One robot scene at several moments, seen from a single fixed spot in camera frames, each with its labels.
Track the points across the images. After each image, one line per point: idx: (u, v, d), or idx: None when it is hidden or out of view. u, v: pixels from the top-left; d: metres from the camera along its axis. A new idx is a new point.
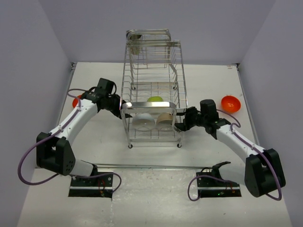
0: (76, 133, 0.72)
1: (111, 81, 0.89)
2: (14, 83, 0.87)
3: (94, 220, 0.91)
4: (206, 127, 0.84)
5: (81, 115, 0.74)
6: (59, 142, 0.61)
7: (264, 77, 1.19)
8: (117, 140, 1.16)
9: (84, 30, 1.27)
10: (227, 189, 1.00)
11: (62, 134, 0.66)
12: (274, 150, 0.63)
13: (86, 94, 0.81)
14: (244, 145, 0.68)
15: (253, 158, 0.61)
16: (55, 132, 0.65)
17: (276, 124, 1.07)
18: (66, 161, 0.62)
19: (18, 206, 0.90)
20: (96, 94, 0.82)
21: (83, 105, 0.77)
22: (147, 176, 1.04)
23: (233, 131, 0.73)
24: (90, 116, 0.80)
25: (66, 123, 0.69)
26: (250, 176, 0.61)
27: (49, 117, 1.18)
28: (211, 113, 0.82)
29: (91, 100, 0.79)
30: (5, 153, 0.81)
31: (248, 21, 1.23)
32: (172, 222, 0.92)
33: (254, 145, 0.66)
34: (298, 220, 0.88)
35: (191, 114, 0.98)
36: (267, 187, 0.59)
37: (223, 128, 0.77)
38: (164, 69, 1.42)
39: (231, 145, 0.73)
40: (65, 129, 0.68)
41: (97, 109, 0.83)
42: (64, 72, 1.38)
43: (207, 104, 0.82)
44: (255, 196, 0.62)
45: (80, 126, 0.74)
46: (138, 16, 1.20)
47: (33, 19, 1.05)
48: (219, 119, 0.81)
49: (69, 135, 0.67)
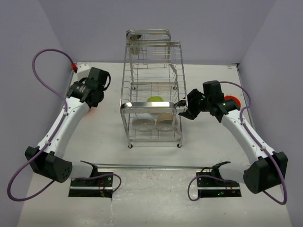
0: (66, 140, 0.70)
1: (103, 71, 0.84)
2: (14, 83, 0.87)
3: (94, 220, 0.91)
4: (210, 109, 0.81)
5: (68, 120, 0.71)
6: (49, 158, 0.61)
7: (264, 77, 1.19)
8: (117, 140, 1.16)
9: (84, 31, 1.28)
10: (227, 190, 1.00)
11: (50, 148, 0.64)
12: (283, 153, 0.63)
13: (75, 90, 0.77)
14: (253, 143, 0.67)
15: (263, 161, 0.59)
16: (42, 147, 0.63)
17: (276, 124, 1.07)
18: (60, 171, 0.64)
19: (17, 206, 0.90)
20: (86, 88, 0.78)
21: (69, 107, 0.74)
22: (147, 176, 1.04)
23: (242, 123, 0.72)
24: (80, 116, 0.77)
25: (54, 134, 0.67)
26: (253, 176, 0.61)
27: (49, 117, 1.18)
28: (215, 94, 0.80)
29: (78, 99, 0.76)
30: (4, 153, 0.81)
31: (247, 21, 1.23)
32: (172, 222, 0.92)
33: (264, 147, 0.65)
34: (298, 220, 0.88)
35: (196, 99, 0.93)
36: (267, 186, 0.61)
37: (233, 114, 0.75)
38: (164, 69, 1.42)
39: (237, 136, 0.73)
40: (52, 141, 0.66)
41: (88, 105, 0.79)
42: (64, 72, 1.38)
43: (211, 84, 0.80)
44: (253, 192, 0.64)
45: (70, 132, 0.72)
46: (138, 16, 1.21)
47: (33, 19, 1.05)
48: (227, 101, 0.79)
49: (58, 147, 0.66)
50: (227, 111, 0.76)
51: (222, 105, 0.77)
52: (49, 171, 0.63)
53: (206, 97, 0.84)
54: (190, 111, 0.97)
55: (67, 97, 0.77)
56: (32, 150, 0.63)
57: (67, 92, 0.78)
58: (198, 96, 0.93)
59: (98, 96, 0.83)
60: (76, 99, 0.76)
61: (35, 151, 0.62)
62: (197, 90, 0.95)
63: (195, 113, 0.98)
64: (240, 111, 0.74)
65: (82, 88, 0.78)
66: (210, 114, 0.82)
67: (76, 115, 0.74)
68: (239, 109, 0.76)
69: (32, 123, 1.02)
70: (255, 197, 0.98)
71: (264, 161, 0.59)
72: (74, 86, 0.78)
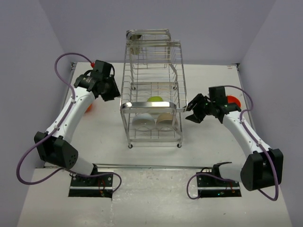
0: (74, 127, 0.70)
1: (108, 64, 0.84)
2: (14, 83, 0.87)
3: (94, 220, 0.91)
4: (214, 111, 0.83)
5: (76, 108, 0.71)
6: (57, 143, 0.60)
7: (264, 77, 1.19)
8: (117, 140, 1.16)
9: (84, 31, 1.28)
10: (227, 190, 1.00)
11: (59, 133, 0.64)
12: (280, 151, 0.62)
13: (81, 81, 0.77)
14: (249, 139, 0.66)
15: (258, 155, 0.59)
16: (51, 131, 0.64)
17: (276, 124, 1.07)
18: (68, 156, 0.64)
19: (17, 206, 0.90)
20: (92, 79, 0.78)
21: (77, 95, 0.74)
22: (147, 176, 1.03)
23: (241, 122, 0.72)
24: (87, 105, 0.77)
25: (62, 119, 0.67)
26: (248, 171, 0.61)
27: (49, 117, 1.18)
28: (219, 97, 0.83)
29: (85, 88, 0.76)
30: (5, 153, 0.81)
31: (247, 21, 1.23)
32: (172, 222, 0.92)
33: (260, 142, 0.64)
34: (298, 220, 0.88)
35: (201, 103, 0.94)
36: (262, 182, 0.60)
37: (233, 114, 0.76)
38: (164, 69, 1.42)
39: (236, 134, 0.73)
40: (60, 126, 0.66)
41: (94, 95, 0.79)
42: (64, 72, 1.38)
43: (215, 88, 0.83)
44: (248, 189, 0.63)
45: (77, 120, 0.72)
46: (138, 16, 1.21)
47: (33, 19, 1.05)
48: (229, 104, 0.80)
49: (66, 133, 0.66)
50: (228, 111, 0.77)
51: (224, 107, 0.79)
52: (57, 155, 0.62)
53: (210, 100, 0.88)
54: (196, 115, 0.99)
55: (75, 87, 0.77)
56: (41, 134, 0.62)
57: (74, 83, 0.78)
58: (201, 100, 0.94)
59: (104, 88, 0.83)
60: (83, 89, 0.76)
61: (44, 135, 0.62)
62: (201, 95, 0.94)
63: (200, 117, 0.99)
64: (240, 112, 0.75)
65: (88, 79, 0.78)
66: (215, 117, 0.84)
67: (83, 103, 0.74)
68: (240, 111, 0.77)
69: (33, 123, 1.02)
70: (255, 197, 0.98)
71: (258, 155, 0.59)
72: (81, 77, 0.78)
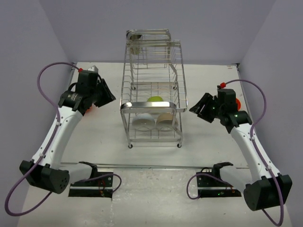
0: (62, 151, 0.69)
1: (92, 74, 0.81)
2: (14, 82, 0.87)
3: (94, 220, 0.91)
4: (222, 118, 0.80)
5: (61, 131, 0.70)
6: (45, 171, 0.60)
7: (265, 77, 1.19)
8: (117, 140, 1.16)
9: (84, 31, 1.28)
10: (227, 190, 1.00)
11: (45, 161, 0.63)
12: (289, 177, 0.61)
13: (66, 99, 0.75)
14: (258, 161, 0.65)
15: (266, 181, 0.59)
16: (37, 160, 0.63)
17: (276, 124, 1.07)
18: (57, 182, 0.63)
19: (17, 206, 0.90)
20: (77, 96, 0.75)
21: (62, 117, 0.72)
22: (147, 176, 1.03)
23: (252, 138, 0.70)
24: (74, 125, 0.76)
25: (47, 145, 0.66)
26: (253, 193, 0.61)
27: (49, 117, 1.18)
28: (228, 102, 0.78)
29: (70, 107, 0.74)
30: (4, 153, 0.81)
31: (247, 21, 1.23)
32: (172, 222, 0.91)
33: (270, 167, 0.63)
34: (298, 220, 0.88)
35: (210, 104, 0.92)
36: (266, 205, 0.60)
37: (243, 127, 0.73)
38: (164, 69, 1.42)
39: (244, 150, 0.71)
40: (47, 153, 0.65)
41: (81, 112, 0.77)
42: (64, 72, 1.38)
43: (226, 93, 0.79)
44: (251, 209, 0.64)
45: (65, 142, 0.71)
46: (138, 16, 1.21)
47: (33, 19, 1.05)
48: (239, 112, 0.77)
49: (54, 160, 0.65)
50: (238, 123, 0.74)
51: (234, 116, 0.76)
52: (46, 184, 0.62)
53: (220, 103, 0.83)
54: (205, 117, 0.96)
55: (59, 106, 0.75)
56: (27, 163, 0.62)
57: (58, 101, 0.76)
58: (210, 102, 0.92)
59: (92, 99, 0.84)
60: (67, 108, 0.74)
61: (30, 165, 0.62)
62: (210, 94, 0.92)
63: (209, 118, 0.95)
64: (252, 126, 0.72)
65: (73, 96, 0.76)
66: (221, 123, 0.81)
67: (69, 124, 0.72)
68: (251, 123, 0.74)
69: (32, 123, 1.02)
70: None
71: (267, 181, 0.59)
72: (65, 95, 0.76)
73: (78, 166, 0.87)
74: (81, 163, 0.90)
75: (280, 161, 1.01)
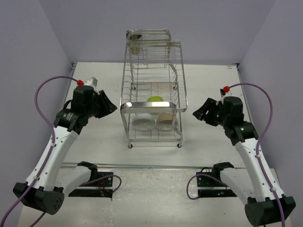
0: (57, 172, 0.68)
1: (87, 91, 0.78)
2: (14, 82, 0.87)
3: (94, 220, 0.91)
4: (227, 130, 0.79)
5: (57, 152, 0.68)
6: (38, 195, 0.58)
7: (264, 77, 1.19)
8: (117, 140, 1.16)
9: (84, 30, 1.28)
10: (227, 190, 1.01)
11: (39, 183, 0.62)
12: (293, 198, 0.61)
13: (61, 118, 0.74)
14: (262, 181, 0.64)
15: (270, 203, 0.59)
16: (31, 183, 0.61)
17: (276, 124, 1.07)
18: (51, 204, 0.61)
19: (17, 207, 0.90)
20: (72, 116, 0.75)
21: (57, 137, 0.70)
22: (147, 176, 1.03)
23: (257, 156, 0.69)
24: (70, 144, 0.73)
25: (41, 167, 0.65)
26: (254, 210, 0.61)
27: (48, 117, 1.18)
28: (235, 113, 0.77)
29: (66, 127, 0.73)
30: (4, 153, 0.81)
31: (247, 21, 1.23)
32: (172, 222, 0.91)
33: (274, 188, 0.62)
34: (298, 220, 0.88)
35: (215, 109, 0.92)
36: (267, 222, 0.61)
37: (248, 143, 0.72)
38: (164, 69, 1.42)
39: (248, 167, 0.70)
40: (41, 176, 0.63)
41: (77, 132, 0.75)
42: (63, 72, 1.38)
43: (233, 103, 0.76)
44: (252, 223, 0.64)
45: (60, 163, 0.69)
46: (138, 16, 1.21)
47: (33, 19, 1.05)
48: (245, 124, 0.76)
49: (48, 181, 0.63)
50: (244, 138, 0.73)
51: (239, 128, 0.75)
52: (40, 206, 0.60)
53: (225, 112, 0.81)
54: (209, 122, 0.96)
55: (55, 126, 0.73)
56: (20, 186, 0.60)
57: (54, 121, 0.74)
58: (214, 107, 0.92)
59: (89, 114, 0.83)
60: (63, 127, 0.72)
61: (23, 187, 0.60)
62: (212, 100, 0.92)
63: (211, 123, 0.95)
64: (258, 141, 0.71)
65: (69, 115, 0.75)
66: (225, 133, 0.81)
67: (65, 144, 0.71)
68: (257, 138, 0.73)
69: (32, 123, 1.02)
70: None
71: (270, 203, 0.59)
72: (61, 114, 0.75)
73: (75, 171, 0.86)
74: (78, 167, 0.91)
75: (280, 161, 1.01)
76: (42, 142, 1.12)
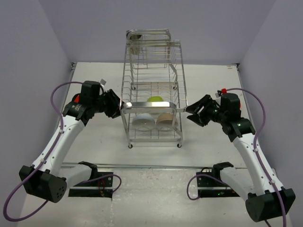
0: (62, 159, 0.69)
1: (95, 84, 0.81)
2: (13, 82, 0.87)
3: (94, 220, 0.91)
4: (224, 127, 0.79)
5: (64, 138, 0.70)
6: (44, 177, 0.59)
7: (264, 77, 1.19)
8: (117, 140, 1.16)
9: (84, 31, 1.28)
10: (227, 190, 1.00)
11: (45, 166, 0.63)
12: (292, 190, 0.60)
13: (70, 109, 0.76)
14: (262, 174, 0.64)
15: (269, 196, 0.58)
16: (38, 165, 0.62)
17: (276, 124, 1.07)
18: (55, 190, 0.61)
19: (17, 206, 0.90)
20: (80, 107, 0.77)
21: (65, 125, 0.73)
22: (147, 176, 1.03)
23: (255, 150, 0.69)
24: (75, 135, 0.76)
25: (49, 152, 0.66)
26: (255, 205, 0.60)
27: (48, 117, 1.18)
28: (232, 109, 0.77)
29: (74, 117, 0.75)
30: (5, 153, 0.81)
31: (247, 21, 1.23)
32: (172, 222, 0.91)
33: (273, 181, 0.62)
34: (298, 220, 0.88)
35: (210, 106, 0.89)
36: (268, 216, 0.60)
37: (246, 137, 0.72)
38: (164, 69, 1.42)
39: (246, 161, 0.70)
40: (48, 159, 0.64)
41: (83, 123, 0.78)
42: (63, 72, 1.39)
43: (230, 100, 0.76)
44: (253, 220, 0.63)
45: (66, 151, 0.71)
46: (138, 16, 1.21)
47: (33, 18, 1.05)
48: (242, 121, 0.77)
49: (54, 166, 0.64)
50: (241, 134, 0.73)
51: (236, 126, 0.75)
52: (44, 190, 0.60)
53: (222, 109, 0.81)
54: (200, 119, 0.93)
55: (63, 115, 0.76)
56: (26, 169, 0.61)
57: (63, 110, 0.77)
58: (210, 104, 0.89)
59: (96, 109, 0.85)
60: (72, 117, 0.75)
61: (29, 170, 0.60)
62: (210, 98, 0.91)
63: (205, 121, 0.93)
64: (254, 136, 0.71)
65: (77, 107, 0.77)
66: (223, 130, 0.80)
67: (72, 132, 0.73)
68: (254, 133, 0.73)
69: (33, 123, 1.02)
70: None
71: (270, 196, 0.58)
72: (69, 105, 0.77)
73: (76, 168, 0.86)
74: (79, 165, 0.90)
75: (280, 161, 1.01)
76: (42, 142, 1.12)
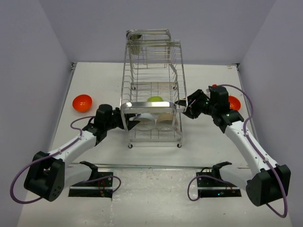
0: (69, 161, 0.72)
1: (108, 110, 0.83)
2: (13, 83, 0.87)
3: (94, 220, 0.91)
4: (214, 118, 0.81)
5: (80, 143, 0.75)
6: (55, 164, 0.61)
7: (265, 77, 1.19)
8: (117, 140, 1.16)
9: (84, 30, 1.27)
10: (227, 190, 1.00)
11: (59, 156, 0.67)
12: (287, 166, 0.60)
13: (88, 127, 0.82)
14: (255, 155, 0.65)
15: (265, 173, 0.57)
16: (53, 153, 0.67)
17: (276, 124, 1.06)
18: (56, 184, 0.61)
19: (17, 207, 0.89)
20: (96, 128, 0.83)
21: (84, 135, 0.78)
22: (147, 176, 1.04)
23: (245, 134, 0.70)
24: (87, 148, 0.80)
25: (66, 146, 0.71)
26: (255, 187, 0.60)
27: (48, 117, 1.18)
28: (221, 102, 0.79)
29: (92, 132, 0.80)
30: (5, 153, 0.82)
31: (248, 21, 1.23)
32: (172, 222, 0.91)
33: (267, 159, 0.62)
34: (298, 221, 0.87)
35: (201, 100, 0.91)
36: (269, 198, 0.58)
37: (236, 125, 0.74)
38: (164, 69, 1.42)
39: (240, 147, 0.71)
40: (63, 152, 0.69)
41: (95, 142, 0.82)
42: (63, 72, 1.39)
43: (219, 93, 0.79)
44: (255, 205, 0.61)
45: (75, 155, 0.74)
46: (138, 16, 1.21)
47: (33, 19, 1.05)
48: (231, 111, 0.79)
49: (66, 159, 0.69)
50: (231, 122, 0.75)
51: (226, 116, 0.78)
52: (46, 179, 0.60)
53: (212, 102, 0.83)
54: (192, 111, 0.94)
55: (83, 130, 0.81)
56: (42, 154, 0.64)
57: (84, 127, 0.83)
58: (202, 98, 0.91)
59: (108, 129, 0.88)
60: (89, 133, 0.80)
61: (43, 155, 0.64)
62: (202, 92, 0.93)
63: (196, 113, 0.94)
64: (244, 123, 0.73)
65: (94, 128, 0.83)
66: (214, 122, 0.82)
67: (87, 143, 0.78)
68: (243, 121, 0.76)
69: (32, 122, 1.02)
70: None
71: (265, 173, 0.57)
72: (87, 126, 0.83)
73: (76, 168, 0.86)
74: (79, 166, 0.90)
75: (280, 161, 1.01)
76: (42, 142, 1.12)
